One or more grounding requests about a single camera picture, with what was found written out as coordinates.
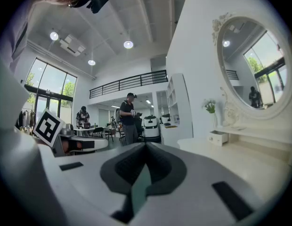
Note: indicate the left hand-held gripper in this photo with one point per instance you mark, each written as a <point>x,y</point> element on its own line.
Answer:
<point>48,126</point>

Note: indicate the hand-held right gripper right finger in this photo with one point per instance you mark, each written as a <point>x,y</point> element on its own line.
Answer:
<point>195,196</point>

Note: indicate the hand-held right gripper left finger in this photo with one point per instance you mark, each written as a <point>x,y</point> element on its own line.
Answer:
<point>84,187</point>

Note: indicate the white vanity table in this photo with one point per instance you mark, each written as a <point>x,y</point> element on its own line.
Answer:
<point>230,154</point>

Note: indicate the white small drawer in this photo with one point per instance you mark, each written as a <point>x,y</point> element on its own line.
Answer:
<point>215,139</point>

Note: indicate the black chair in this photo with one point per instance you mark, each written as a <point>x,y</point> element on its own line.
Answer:
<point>110,132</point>
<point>97,131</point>

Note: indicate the white wheeled robot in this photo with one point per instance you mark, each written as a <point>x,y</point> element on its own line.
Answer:
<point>165,119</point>
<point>151,128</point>

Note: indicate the black mezzanine railing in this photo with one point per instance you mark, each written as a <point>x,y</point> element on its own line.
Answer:
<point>127,81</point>

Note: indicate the yellow flat item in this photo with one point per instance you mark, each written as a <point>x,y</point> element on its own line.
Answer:
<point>171,126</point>

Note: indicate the white vase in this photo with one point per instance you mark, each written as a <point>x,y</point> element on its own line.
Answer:
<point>215,121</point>

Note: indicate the clothes rack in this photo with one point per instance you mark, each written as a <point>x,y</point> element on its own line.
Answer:
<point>26,119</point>

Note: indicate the large glass window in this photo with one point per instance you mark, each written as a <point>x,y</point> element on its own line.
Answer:
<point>51,79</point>

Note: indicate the round ceiling light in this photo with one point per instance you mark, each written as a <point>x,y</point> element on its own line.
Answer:
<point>54,35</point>
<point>128,44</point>
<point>91,62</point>

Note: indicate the white shelf cabinet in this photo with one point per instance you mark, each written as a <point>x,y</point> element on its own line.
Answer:
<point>183,107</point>

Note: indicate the white artificial flowers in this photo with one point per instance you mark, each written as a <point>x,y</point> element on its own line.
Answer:
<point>210,106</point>

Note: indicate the white ceiling air conditioner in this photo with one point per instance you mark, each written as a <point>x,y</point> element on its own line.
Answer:
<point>71,45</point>

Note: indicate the person's lavender shirt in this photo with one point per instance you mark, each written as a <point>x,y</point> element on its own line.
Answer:
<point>16,32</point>

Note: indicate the oval white framed mirror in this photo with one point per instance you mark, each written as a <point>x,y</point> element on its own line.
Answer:
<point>249,67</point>

